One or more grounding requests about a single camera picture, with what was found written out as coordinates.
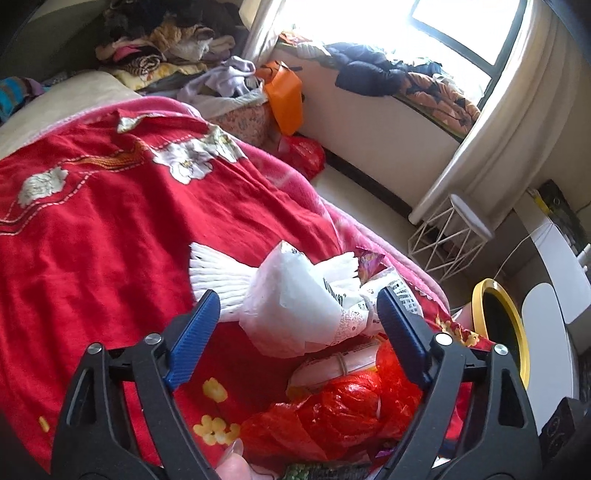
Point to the white plastic bag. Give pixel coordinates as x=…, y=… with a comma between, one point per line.
x=295, y=304

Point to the orange paper bag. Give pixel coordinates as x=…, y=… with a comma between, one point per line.
x=286, y=97

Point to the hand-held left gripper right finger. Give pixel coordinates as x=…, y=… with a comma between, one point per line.
x=402, y=334

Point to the white pleated paper wrapper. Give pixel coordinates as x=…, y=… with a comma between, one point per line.
x=217, y=274

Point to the white dressing desk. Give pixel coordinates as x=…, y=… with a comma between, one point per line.
x=554, y=295

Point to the striped colourful cloth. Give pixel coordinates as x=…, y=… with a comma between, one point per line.
x=14, y=94

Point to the red printed plastic bag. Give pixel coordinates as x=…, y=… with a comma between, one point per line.
x=302, y=154

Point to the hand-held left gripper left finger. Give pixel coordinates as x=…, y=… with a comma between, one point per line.
x=194, y=339

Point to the beige pillow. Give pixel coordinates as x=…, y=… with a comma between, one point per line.
x=69, y=99

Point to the crumpled red plastic bag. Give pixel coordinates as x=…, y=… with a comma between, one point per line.
x=332, y=410

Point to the pile of clothes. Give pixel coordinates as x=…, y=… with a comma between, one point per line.
x=157, y=46

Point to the dark blue jacket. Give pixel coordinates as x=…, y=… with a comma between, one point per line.
x=364, y=69

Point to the pale lilac garment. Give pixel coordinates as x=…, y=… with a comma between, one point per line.
x=226, y=76

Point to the person's left hand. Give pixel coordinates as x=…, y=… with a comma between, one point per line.
x=238, y=464

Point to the yellow rimmed trash bin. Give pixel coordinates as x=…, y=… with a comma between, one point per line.
x=480, y=304

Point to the orange patterned quilt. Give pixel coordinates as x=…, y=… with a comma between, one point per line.
x=438, y=97

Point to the window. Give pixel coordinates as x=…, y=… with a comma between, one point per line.
x=457, y=27

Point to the cream plastic food tub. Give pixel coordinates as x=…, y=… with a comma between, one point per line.
x=332, y=364

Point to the dark green packet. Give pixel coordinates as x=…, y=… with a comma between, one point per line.
x=318, y=471

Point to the dark green bag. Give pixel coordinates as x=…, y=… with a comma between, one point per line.
x=561, y=207

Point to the purple snack wrapper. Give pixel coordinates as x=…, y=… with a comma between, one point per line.
x=369, y=265

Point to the white printed snack packet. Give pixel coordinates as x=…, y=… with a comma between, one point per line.
x=406, y=295

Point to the colourful clothes heap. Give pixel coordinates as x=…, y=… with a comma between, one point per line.
x=295, y=44

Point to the cream curtain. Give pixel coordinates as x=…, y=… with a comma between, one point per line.
x=263, y=32
x=521, y=115

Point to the red floral blanket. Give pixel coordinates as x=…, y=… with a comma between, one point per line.
x=115, y=258

